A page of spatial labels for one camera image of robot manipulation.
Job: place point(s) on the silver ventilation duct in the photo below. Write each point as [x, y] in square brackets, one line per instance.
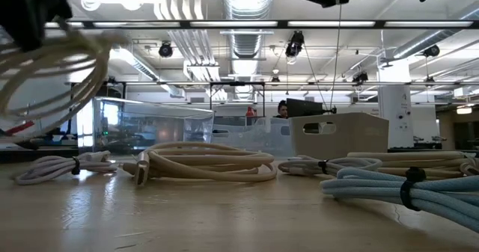
[247, 5]

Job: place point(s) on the glowing wall lamp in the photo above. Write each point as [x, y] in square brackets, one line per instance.
[464, 110]

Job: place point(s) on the white square pillar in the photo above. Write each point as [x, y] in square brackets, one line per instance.
[394, 106]

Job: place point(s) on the red bottle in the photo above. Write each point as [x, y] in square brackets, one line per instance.
[250, 112]

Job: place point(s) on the black overhead camera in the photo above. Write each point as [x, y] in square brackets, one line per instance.
[295, 42]

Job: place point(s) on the large transparent plastic box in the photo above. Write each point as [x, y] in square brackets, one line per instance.
[149, 128]

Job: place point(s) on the black ceiling spotlight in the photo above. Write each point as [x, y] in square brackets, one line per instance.
[165, 50]
[431, 51]
[360, 77]

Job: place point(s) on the black overhead frame bar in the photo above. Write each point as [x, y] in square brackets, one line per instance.
[280, 24]

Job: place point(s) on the red bar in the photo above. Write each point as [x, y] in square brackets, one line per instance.
[20, 128]

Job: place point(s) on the black metal frame stand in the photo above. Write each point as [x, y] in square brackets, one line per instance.
[237, 83]

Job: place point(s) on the person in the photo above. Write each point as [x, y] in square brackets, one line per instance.
[282, 110]

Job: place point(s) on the black computer monitor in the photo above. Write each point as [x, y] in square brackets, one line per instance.
[303, 108]

